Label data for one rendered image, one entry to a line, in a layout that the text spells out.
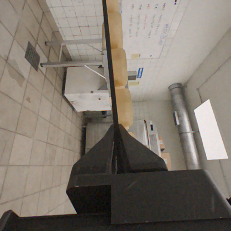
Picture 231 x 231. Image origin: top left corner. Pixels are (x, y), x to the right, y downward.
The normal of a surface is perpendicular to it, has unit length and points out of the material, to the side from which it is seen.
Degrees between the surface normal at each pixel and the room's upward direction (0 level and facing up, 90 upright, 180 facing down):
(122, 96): 91
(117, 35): 88
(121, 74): 88
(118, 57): 90
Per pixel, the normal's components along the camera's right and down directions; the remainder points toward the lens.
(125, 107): 0.00, 0.04
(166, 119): -0.03, -0.36
